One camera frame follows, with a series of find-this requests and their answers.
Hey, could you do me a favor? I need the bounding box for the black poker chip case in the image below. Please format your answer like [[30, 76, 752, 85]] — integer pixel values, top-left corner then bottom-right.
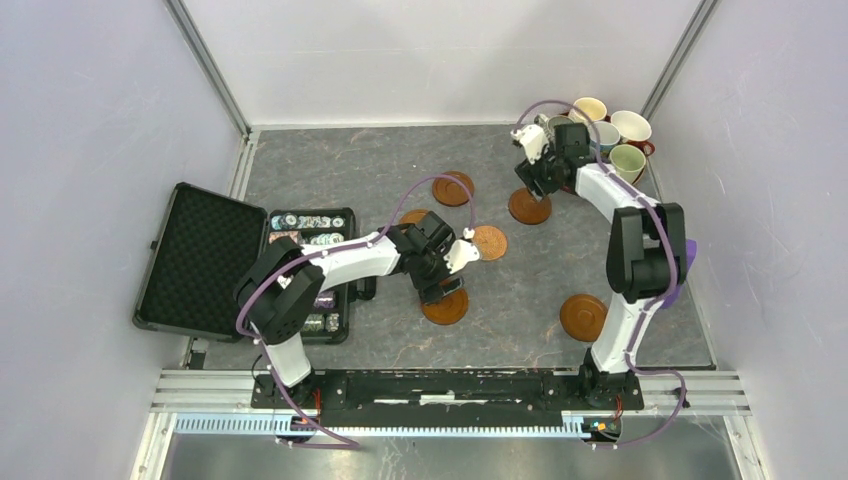
[[260, 207, 377, 345]]

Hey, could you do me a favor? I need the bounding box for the light green mug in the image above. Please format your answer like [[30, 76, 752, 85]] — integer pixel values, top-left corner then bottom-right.
[[608, 144, 647, 184]]

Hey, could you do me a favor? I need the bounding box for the black foam-lined case lid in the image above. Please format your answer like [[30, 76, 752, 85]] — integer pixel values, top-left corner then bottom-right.
[[132, 182, 268, 343]]

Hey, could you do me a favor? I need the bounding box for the cream mug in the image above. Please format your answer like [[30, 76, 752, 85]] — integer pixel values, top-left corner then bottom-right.
[[568, 97, 608, 124]]

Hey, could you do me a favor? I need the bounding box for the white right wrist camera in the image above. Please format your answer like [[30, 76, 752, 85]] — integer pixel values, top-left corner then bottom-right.
[[510, 124, 549, 165]]

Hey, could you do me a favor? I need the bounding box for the red round tray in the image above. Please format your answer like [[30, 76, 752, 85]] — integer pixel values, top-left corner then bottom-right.
[[533, 110, 656, 185]]

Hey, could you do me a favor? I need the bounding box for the woven light brown coaster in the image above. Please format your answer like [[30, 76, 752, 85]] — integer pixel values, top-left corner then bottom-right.
[[473, 225, 508, 261]]

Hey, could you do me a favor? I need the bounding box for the brown wooden coaster back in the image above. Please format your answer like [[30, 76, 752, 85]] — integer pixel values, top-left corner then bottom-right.
[[431, 171, 475, 207]]

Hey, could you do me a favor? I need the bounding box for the grey ribbed mug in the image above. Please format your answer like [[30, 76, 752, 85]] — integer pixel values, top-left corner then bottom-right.
[[533, 114, 573, 138]]

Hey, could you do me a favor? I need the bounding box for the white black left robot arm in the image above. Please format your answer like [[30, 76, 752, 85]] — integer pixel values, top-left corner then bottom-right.
[[233, 212, 482, 408]]

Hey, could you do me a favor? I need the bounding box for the aluminium frame rail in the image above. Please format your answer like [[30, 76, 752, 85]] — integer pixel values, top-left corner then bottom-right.
[[151, 369, 751, 439]]

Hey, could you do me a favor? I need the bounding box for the blue patterned mug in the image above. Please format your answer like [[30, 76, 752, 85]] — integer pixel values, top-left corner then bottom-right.
[[588, 121, 621, 157]]

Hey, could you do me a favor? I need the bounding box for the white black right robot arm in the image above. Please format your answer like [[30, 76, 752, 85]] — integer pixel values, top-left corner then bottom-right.
[[511, 123, 688, 408]]

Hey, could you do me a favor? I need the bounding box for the brown wooden coaster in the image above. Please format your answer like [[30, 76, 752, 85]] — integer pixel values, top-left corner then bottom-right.
[[559, 294, 608, 343], [431, 171, 475, 207], [508, 189, 552, 225], [421, 288, 470, 326], [397, 209, 429, 227]]

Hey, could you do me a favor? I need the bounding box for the white red mug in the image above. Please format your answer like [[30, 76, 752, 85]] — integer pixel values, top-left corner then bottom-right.
[[610, 110, 656, 156]]

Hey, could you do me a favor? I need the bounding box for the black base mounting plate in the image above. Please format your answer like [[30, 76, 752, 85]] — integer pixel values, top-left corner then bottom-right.
[[289, 368, 645, 428]]

